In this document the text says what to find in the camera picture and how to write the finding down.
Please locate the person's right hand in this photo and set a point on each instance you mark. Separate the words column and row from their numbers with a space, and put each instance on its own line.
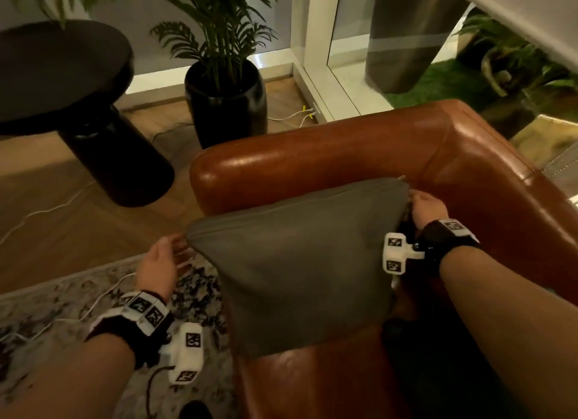
column 424, row 213

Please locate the person's left hand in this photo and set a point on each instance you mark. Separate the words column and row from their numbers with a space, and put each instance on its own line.
column 158, row 267

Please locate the person's left thumb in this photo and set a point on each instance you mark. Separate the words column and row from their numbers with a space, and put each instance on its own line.
column 187, row 266

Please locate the grey cushion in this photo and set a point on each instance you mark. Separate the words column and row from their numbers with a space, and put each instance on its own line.
column 302, row 260

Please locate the person's left forearm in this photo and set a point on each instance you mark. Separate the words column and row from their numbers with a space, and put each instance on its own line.
column 67, row 378

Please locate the person's right forearm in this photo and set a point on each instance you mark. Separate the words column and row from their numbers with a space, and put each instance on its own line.
column 514, row 324

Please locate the left wrist tracker with markers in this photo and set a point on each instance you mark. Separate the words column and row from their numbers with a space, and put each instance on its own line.
column 153, row 328

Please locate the wrist tracker with markers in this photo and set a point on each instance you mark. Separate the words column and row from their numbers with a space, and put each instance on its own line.
column 424, row 247
column 153, row 328

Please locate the patterned grey rug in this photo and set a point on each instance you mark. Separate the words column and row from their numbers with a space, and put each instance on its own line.
column 90, row 324

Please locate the black plant pot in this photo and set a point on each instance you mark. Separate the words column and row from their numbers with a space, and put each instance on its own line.
column 225, row 102

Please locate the black round side table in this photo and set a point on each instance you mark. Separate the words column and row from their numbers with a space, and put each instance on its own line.
column 67, row 98

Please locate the brown leather armchair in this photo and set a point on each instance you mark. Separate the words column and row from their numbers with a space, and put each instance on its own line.
column 406, row 184

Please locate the right wrist tracker with markers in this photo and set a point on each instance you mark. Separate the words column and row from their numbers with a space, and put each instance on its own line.
column 424, row 247

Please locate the green palm plant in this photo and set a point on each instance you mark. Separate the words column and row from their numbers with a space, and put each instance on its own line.
column 198, row 17

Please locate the green artificial grass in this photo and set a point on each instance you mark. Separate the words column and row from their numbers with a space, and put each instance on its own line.
column 438, row 87

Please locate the outdoor green plant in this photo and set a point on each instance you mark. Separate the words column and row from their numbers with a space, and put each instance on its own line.
column 510, row 57

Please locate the white window frame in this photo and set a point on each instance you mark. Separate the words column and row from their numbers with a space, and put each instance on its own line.
column 316, row 48

